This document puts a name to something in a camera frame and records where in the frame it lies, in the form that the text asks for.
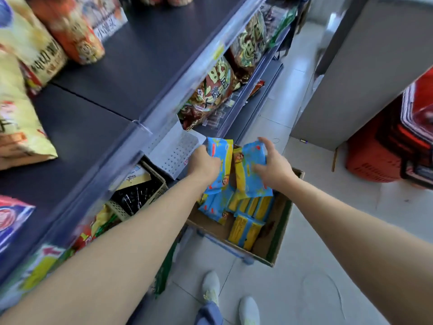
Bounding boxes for orange cartoon face canister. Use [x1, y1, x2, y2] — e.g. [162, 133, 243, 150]
[28, 0, 106, 65]

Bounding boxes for person's left forearm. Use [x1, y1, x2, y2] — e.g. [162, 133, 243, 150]
[0, 174, 207, 325]

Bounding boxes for grey cabinet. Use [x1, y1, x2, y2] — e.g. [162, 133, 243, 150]
[290, 0, 433, 151]

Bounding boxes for large yellow snack bag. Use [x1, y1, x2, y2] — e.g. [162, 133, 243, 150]
[0, 47, 58, 172]

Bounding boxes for strip of green packets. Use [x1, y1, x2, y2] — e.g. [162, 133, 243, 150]
[154, 241, 176, 297]

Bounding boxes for beige plastic basket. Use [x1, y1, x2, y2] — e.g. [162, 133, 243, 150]
[105, 161, 169, 222]

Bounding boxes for yellow white price tag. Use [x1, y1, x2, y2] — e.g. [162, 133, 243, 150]
[20, 245, 65, 292]

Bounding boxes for red blue snack box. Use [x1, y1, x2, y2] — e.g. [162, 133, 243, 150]
[0, 195, 36, 254]

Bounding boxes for bundle of black hooks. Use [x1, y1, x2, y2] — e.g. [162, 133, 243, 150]
[113, 184, 163, 215]

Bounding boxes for person's right forearm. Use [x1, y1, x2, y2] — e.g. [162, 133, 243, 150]
[281, 176, 433, 325]

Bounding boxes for white perforated plastic tray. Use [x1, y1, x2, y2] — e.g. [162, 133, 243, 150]
[148, 123, 207, 180]

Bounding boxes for blue trousers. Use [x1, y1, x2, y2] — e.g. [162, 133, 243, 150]
[194, 301, 224, 325]

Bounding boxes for person's right hand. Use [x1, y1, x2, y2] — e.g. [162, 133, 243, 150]
[252, 137, 298, 192]

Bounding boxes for bundle of green packets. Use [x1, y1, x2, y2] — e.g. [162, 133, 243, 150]
[267, 3, 298, 48]

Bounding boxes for person's left hand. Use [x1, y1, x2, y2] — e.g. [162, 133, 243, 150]
[187, 144, 221, 185]

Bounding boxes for brown cardboard box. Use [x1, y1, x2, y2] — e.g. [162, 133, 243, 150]
[186, 145, 306, 268]

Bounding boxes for stack of red shopping baskets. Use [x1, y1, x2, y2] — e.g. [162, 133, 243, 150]
[346, 69, 433, 190]

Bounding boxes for dark grey store shelf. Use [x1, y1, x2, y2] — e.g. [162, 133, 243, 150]
[0, 0, 298, 315]

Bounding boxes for white shoe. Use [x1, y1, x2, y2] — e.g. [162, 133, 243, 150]
[202, 270, 221, 305]
[239, 296, 260, 325]

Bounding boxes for pile of blue wipe packets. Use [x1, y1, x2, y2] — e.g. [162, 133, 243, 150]
[198, 186, 276, 251]

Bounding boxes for brown green snack bag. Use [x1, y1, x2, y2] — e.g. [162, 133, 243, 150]
[225, 11, 268, 82]

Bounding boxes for small red packet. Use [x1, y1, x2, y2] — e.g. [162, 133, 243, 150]
[249, 80, 266, 98]

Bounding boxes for blue plastic stool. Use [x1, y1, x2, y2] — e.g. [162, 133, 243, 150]
[196, 228, 254, 266]

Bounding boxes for yellow white card packet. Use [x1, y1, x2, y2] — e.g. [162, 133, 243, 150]
[116, 164, 152, 192]

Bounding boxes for yellow red snack bag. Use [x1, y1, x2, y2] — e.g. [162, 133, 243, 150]
[0, 0, 68, 97]

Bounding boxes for blue yellow wet wipes pack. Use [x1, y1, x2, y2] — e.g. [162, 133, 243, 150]
[203, 138, 234, 196]
[232, 141, 274, 200]

